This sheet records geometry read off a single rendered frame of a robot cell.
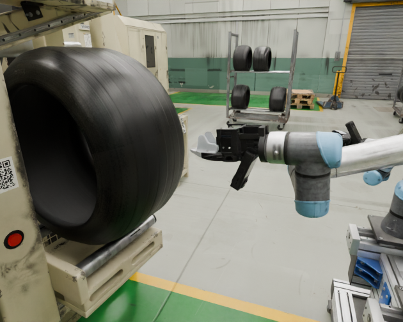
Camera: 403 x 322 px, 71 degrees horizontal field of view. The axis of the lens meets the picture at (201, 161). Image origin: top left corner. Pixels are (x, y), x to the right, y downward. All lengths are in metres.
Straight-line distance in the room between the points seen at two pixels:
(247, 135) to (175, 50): 12.28
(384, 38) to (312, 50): 2.23
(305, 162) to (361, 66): 11.29
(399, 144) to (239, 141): 0.38
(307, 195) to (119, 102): 0.48
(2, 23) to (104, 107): 0.59
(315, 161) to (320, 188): 0.06
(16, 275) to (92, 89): 0.49
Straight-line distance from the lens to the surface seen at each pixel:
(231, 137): 0.66
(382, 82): 12.06
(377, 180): 1.49
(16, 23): 1.23
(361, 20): 11.91
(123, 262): 0.97
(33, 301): 0.93
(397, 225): 1.53
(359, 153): 0.80
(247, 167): 0.68
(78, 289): 0.85
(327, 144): 0.62
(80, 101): 0.72
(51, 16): 1.31
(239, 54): 6.17
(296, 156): 0.63
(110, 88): 0.73
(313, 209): 0.68
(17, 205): 0.79
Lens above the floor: 1.47
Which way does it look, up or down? 20 degrees down
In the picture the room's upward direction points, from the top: straight up
